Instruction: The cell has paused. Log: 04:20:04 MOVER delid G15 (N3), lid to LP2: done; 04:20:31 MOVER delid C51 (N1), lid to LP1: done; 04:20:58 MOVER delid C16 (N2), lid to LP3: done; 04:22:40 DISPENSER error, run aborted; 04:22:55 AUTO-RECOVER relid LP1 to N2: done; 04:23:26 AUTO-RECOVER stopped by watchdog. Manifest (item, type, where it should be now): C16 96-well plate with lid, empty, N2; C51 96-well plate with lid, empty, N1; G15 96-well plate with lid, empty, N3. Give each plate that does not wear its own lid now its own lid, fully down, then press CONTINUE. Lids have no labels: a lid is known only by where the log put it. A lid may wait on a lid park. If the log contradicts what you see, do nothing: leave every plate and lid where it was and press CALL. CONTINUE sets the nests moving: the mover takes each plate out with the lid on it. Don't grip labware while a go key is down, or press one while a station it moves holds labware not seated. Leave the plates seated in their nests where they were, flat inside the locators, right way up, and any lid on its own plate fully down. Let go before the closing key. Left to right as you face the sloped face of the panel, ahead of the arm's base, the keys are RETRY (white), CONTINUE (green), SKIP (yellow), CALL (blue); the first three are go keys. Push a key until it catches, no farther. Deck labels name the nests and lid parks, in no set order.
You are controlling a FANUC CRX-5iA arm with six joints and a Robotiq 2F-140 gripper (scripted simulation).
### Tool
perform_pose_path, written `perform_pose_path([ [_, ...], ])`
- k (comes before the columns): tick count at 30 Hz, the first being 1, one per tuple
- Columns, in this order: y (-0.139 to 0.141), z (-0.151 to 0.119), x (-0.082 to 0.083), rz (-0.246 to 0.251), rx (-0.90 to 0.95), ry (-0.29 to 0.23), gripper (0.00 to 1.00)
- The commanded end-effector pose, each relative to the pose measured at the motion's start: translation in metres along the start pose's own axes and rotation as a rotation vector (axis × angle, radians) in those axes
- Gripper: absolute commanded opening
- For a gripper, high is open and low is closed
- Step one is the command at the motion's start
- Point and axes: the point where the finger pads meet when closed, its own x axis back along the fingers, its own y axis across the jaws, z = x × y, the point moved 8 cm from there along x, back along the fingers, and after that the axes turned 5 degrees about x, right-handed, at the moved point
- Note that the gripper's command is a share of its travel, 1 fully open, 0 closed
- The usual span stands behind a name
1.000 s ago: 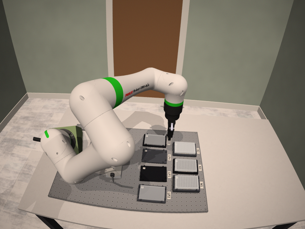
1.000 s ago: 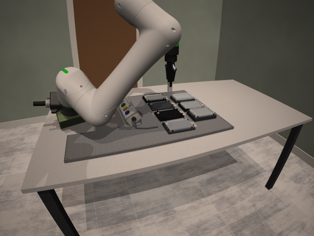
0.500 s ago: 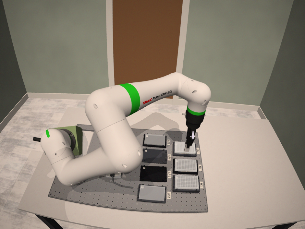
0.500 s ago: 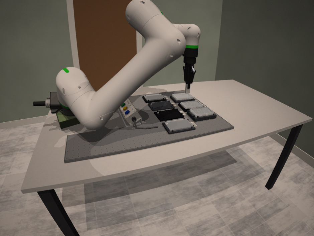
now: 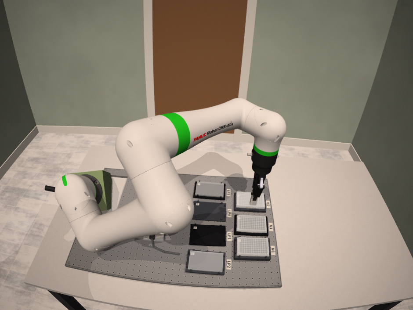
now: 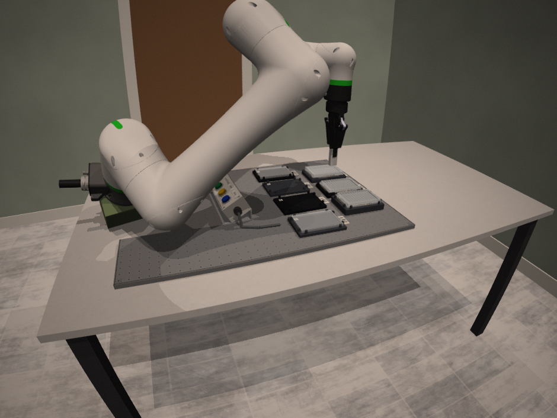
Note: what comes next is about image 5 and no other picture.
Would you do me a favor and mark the grey push-button control panel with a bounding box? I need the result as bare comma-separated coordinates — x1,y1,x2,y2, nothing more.
143,234,180,255

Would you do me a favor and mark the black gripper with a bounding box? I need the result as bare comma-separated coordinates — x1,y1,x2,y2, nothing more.
250,163,272,205

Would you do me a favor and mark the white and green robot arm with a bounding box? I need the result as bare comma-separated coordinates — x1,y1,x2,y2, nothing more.
45,98,286,252

